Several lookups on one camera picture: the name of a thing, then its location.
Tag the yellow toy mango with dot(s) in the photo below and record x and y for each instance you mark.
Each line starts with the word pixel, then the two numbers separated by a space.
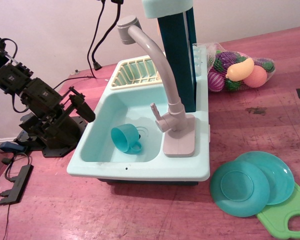
pixel 240 71

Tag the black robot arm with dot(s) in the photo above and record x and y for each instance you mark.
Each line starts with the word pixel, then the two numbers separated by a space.
pixel 5 58

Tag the light blue toy sink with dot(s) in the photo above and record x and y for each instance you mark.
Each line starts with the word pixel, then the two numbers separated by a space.
pixel 97 157

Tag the teal front plate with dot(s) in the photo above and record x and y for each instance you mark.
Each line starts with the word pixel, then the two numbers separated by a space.
pixel 240 189

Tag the orange toy fruit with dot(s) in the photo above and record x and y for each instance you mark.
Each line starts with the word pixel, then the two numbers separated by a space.
pixel 257 78

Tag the teal plate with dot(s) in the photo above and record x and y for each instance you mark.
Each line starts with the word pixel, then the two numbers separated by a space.
pixel 280 177
pixel 240 189

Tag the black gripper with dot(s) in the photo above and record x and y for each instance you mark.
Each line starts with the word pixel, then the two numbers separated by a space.
pixel 44 101

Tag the mesh bag of toy food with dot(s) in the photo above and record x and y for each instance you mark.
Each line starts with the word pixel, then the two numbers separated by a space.
pixel 211 60

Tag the green plastic cutting board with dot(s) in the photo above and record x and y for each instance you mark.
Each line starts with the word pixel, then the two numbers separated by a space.
pixel 275 218

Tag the cream dish drying rack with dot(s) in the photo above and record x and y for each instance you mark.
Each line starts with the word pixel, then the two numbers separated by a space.
pixel 134 72

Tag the blue clamp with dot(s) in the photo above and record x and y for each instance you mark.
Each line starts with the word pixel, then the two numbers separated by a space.
pixel 9 147

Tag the black usb hub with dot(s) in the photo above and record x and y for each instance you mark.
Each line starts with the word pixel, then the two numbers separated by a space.
pixel 15 194

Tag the teal plastic toy cup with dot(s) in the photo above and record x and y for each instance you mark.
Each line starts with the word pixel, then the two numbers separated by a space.
pixel 126 137

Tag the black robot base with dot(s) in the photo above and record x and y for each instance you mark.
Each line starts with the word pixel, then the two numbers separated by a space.
pixel 53 140

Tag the teal rear plate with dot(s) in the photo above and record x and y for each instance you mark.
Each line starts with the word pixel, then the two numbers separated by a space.
pixel 280 177

